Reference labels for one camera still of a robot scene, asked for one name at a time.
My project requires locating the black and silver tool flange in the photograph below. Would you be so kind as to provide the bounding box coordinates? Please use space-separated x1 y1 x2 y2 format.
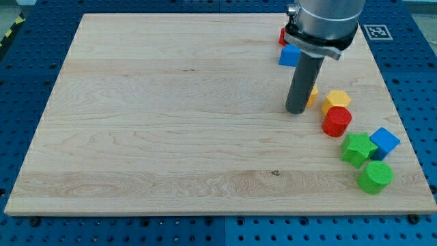
283 15 358 60

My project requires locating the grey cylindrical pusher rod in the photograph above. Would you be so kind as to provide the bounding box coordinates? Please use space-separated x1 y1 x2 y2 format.
285 53 324 114

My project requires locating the blue triangle block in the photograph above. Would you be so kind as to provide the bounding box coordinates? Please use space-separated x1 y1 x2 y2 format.
279 44 301 67

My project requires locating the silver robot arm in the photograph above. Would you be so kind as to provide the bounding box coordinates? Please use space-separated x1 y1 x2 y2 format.
284 0 365 114

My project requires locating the red star block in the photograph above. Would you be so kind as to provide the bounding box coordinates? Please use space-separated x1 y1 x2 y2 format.
278 27 288 46

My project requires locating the green star block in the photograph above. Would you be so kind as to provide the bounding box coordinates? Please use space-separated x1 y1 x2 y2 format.
340 133 378 169

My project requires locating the yellow block behind rod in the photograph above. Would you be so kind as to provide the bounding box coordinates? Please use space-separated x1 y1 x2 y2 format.
306 86 319 108

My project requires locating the yellow hexagon block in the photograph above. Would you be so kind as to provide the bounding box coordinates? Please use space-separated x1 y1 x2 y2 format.
321 90 351 115

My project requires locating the white fiducial marker tag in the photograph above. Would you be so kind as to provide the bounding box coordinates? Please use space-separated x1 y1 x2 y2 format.
364 24 393 40

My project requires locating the red cylinder block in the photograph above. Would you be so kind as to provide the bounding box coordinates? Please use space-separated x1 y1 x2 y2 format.
322 106 352 137

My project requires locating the blue cube block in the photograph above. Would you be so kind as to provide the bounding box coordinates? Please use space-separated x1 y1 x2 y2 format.
370 127 400 161

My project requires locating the green cylinder block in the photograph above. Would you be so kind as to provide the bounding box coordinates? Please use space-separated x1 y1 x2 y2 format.
357 161 394 195

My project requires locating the light wooden board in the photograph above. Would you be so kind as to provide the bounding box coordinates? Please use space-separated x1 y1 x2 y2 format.
5 14 436 216

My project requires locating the yellow black hazard tape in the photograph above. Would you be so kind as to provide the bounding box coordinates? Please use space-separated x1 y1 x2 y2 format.
1 12 26 48

